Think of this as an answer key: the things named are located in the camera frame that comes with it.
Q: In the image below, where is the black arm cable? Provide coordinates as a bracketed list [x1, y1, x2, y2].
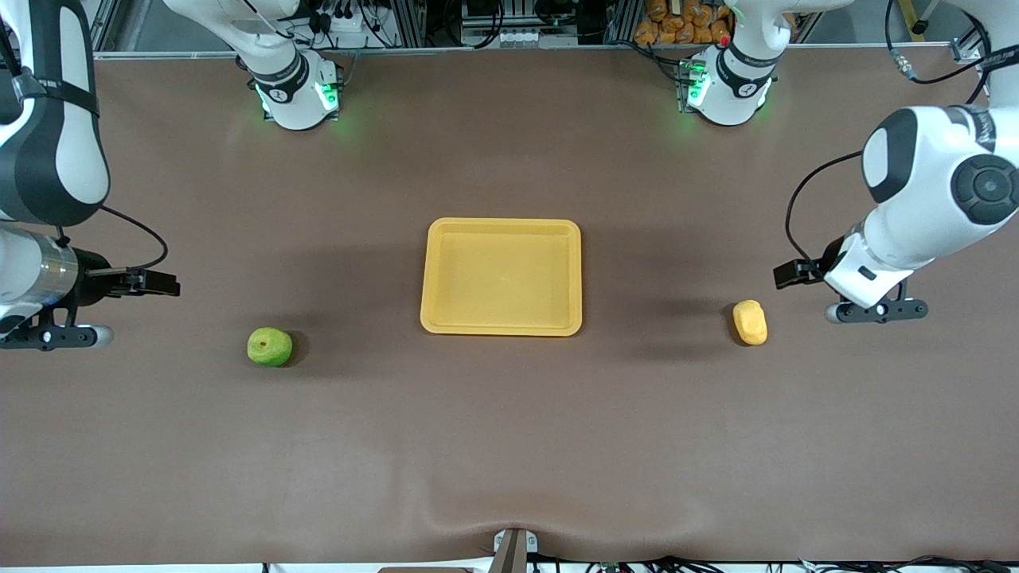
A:
[785, 0, 993, 267]
[100, 204, 170, 273]

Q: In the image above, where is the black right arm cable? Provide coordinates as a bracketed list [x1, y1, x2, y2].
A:
[100, 204, 170, 273]

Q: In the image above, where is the aluminium frame post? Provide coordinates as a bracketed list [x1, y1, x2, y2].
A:
[951, 30, 986, 64]
[388, 0, 428, 49]
[605, 0, 644, 45]

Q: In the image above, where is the brown table mat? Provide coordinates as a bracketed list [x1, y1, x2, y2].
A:
[0, 44, 1019, 567]

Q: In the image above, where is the metal clamp bracket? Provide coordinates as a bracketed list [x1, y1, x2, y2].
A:
[487, 528, 539, 573]

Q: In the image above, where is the yellow plastic tray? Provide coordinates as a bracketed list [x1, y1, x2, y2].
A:
[420, 217, 584, 337]

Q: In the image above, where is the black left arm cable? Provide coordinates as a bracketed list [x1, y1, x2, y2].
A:
[785, 0, 993, 267]

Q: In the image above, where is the yellow pole black foot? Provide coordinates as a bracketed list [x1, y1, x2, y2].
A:
[898, 0, 931, 37]

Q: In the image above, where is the white power strip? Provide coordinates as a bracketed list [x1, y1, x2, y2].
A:
[314, 12, 381, 50]

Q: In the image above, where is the green apple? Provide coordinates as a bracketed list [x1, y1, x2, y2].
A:
[247, 327, 294, 368]

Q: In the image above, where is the yellow potato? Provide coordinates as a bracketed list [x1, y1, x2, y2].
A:
[732, 299, 769, 347]

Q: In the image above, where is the bag of orange items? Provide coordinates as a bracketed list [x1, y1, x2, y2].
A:
[633, 0, 732, 46]

